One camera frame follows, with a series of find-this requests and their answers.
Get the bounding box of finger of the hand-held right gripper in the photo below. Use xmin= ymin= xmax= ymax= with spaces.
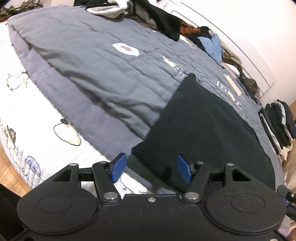
xmin=277 ymin=184 xmax=296 ymax=207

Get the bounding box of grey printed quilt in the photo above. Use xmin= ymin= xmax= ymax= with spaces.
xmin=8 ymin=5 xmax=285 ymax=196

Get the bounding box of white printed bedspread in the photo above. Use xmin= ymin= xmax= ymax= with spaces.
xmin=0 ymin=20 xmax=153 ymax=196

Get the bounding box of olive khaki garment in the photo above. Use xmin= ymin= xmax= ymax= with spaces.
xmin=219 ymin=43 xmax=244 ymax=69

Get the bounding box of white and black garment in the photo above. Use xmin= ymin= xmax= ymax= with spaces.
xmin=86 ymin=0 xmax=130 ymax=19

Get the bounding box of dark brown patterned garment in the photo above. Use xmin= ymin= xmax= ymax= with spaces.
xmin=135 ymin=5 xmax=160 ymax=28

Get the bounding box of light blue garment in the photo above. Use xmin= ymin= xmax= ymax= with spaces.
xmin=199 ymin=33 xmax=225 ymax=69

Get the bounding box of stack of folded clothes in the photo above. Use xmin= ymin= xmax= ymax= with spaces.
xmin=258 ymin=99 xmax=296 ymax=161

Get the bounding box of large black garment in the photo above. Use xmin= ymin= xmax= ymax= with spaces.
xmin=129 ymin=0 xmax=184 ymax=42

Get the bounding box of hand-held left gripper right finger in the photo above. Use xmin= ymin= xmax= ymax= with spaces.
xmin=177 ymin=154 xmax=253 ymax=203

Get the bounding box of black T-shirt with white letters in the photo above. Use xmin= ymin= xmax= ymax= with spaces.
xmin=131 ymin=72 xmax=276 ymax=195

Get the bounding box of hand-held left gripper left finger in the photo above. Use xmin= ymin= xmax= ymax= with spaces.
xmin=51 ymin=152 xmax=127 ymax=204

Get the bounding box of pile of mixed clothes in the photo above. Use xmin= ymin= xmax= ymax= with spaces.
xmin=171 ymin=2 xmax=276 ymax=93

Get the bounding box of small black garment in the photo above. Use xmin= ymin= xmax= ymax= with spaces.
xmin=191 ymin=25 xmax=211 ymax=50

